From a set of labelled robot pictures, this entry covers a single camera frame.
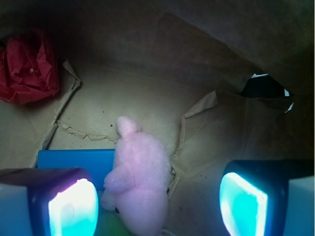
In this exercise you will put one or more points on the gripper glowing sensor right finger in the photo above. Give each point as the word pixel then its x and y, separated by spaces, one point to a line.
pixel 268 197

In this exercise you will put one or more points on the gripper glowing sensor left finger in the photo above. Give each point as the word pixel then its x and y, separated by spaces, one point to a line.
pixel 47 202

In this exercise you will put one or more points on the pink plush bunny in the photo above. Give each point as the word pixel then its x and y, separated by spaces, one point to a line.
pixel 136 188

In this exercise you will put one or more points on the green fuzzy plush toy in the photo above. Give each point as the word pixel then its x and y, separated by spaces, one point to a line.
pixel 109 224

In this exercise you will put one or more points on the blue rectangular block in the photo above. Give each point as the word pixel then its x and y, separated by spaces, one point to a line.
pixel 98 162

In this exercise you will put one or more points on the brown paper bag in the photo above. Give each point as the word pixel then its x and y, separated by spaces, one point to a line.
pixel 215 80

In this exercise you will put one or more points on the red crumpled paper ball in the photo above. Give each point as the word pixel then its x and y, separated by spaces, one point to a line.
pixel 28 68

